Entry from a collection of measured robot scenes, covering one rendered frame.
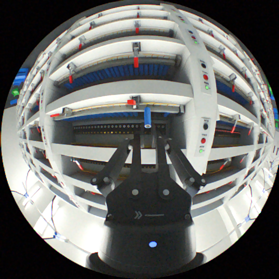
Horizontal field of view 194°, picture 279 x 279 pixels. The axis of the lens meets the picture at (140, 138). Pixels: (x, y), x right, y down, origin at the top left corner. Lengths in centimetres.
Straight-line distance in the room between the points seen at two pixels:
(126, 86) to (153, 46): 18
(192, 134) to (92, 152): 32
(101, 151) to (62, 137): 35
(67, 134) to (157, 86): 55
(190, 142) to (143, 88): 20
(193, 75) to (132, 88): 18
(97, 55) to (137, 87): 23
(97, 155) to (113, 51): 37
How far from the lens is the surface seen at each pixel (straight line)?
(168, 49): 35
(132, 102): 15
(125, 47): 34
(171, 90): 23
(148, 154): 24
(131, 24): 50
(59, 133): 56
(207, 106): 28
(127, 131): 39
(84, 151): 32
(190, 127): 25
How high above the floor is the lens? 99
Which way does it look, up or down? 17 degrees up
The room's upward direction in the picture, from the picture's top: 180 degrees counter-clockwise
